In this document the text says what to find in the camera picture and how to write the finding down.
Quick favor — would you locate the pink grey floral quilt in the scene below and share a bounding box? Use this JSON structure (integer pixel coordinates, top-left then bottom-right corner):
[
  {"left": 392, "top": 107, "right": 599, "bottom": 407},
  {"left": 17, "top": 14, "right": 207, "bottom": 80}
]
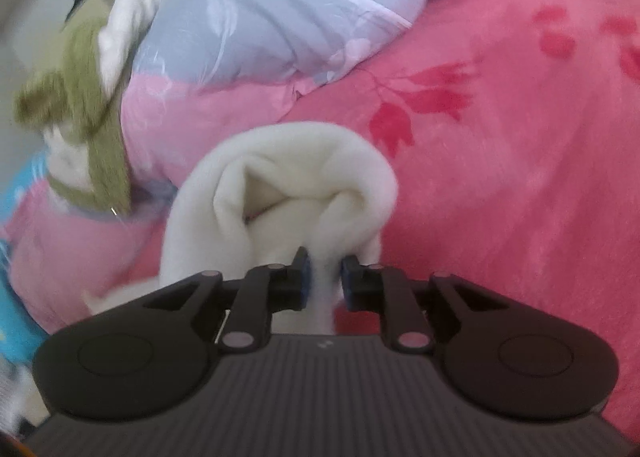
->
[{"left": 0, "top": 0, "right": 551, "bottom": 338}]

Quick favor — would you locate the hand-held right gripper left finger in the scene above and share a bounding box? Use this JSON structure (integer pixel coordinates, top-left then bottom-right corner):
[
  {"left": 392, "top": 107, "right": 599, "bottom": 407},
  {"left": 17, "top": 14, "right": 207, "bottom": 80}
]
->
[{"left": 142, "top": 246, "right": 313, "bottom": 354}]

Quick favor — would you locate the pink floral bedsheet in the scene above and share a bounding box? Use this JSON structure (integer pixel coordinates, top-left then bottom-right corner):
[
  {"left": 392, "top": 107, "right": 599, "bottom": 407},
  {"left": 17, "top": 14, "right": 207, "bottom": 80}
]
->
[{"left": 280, "top": 0, "right": 640, "bottom": 438}]

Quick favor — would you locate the blue cartoon quilt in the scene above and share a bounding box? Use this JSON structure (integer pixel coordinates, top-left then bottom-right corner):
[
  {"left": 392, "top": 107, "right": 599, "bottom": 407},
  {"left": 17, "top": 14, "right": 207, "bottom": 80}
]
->
[{"left": 0, "top": 152, "right": 51, "bottom": 378}]

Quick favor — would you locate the white knit sweater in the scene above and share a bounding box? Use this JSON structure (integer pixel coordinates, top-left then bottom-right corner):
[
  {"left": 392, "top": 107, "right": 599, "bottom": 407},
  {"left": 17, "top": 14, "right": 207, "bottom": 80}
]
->
[{"left": 82, "top": 122, "right": 401, "bottom": 338}]

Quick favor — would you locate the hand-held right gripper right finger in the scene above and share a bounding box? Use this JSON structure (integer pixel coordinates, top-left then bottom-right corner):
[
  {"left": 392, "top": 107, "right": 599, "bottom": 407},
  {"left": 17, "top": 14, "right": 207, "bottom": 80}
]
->
[{"left": 340, "top": 254, "right": 502, "bottom": 354}]

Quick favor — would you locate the green-trimmed fleece jacket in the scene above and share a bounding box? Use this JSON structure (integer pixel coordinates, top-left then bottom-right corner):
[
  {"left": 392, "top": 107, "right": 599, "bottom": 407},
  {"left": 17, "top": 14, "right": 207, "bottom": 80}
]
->
[{"left": 14, "top": 0, "right": 186, "bottom": 215}]

